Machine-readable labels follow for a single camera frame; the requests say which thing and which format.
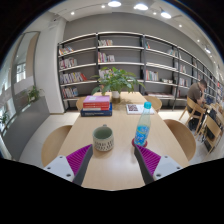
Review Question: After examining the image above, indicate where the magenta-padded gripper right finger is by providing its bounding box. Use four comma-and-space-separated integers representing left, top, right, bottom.
133, 144, 183, 186

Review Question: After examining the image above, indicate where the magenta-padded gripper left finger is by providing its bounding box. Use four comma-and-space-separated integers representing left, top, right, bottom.
43, 143, 94, 187

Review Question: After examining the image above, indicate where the clear bottle with blue cap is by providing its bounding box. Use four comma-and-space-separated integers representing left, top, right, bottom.
133, 101, 153, 148

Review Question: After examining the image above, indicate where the wooden chair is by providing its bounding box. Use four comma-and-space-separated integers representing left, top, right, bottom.
40, 124, 73, 168
143, 95, 163, 113
163, 118, 198, 162
75, 96, 87, 113

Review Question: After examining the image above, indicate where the grey-green patterned mug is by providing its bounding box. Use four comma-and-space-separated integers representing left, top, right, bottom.
92, 124, 115, 153

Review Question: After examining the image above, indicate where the group of slatted wooden chairs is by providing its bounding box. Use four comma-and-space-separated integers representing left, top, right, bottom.
178, 96, 224, 154

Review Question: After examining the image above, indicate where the thick blue book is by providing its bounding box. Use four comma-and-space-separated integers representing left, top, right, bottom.
79, 105, 114, 118

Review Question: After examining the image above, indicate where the open white magazine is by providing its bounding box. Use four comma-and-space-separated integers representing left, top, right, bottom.
125, 103, 156, 116

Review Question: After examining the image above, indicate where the red book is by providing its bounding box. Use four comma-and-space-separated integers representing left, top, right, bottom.
82, 101, 111, 110

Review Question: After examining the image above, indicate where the small green potted plant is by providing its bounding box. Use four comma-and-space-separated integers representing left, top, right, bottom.
26, 85, 44, 104
0, 109, 10, 127

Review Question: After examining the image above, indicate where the pink book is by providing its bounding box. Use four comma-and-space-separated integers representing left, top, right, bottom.
82, 94, 111, 104

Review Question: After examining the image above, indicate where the person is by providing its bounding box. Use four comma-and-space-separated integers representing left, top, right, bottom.
186, 78, 208, 116

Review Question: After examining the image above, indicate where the large leafy potted plant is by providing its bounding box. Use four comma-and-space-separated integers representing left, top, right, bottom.
90, 66, 146, 104

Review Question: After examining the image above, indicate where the grey shelf unit with books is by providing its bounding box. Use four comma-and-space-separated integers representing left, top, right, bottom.
57, 31, 224, 111

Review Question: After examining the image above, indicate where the group of ceiling lights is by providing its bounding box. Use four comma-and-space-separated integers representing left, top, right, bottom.
69, 0, 214, 54

